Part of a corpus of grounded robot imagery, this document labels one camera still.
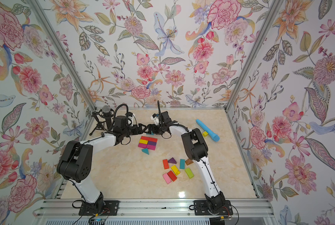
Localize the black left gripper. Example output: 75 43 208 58
121 122 146 138

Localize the red rectangular block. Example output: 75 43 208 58
140 136 150 141
163 159 169 169
167 171 177 182
149 137 158 143

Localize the purple rectangular block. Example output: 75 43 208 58
147 141 157 146

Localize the yellow rectangular block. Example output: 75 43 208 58
139 139 148 145
171 165 180 176

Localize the magenta rectangular block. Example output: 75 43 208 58
147 145 156 151
138 143 147 149

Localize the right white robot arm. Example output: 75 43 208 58
147 111 226 214

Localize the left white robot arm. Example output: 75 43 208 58
57 114 146 214

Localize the black tripod mic stand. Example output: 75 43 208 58
89 109 107 136

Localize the black rhinestone microphone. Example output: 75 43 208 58
101 105 114 130

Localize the purple triangle block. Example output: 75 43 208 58
168 157 177 164

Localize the teal small block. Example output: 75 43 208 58
179 159 185 170

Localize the brown small block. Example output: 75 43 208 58
185 159 193 166

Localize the blue toy microphone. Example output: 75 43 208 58
196 119 220 142

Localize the green rectangular block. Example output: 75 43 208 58
185 168 194 179

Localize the pink rectangular block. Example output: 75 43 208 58
163 173 172 184

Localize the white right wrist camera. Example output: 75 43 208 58
151 113 161 125

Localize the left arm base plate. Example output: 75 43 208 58
78 200 120 216

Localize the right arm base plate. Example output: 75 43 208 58
189 200 234 216

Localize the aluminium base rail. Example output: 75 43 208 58
33 199 277 225

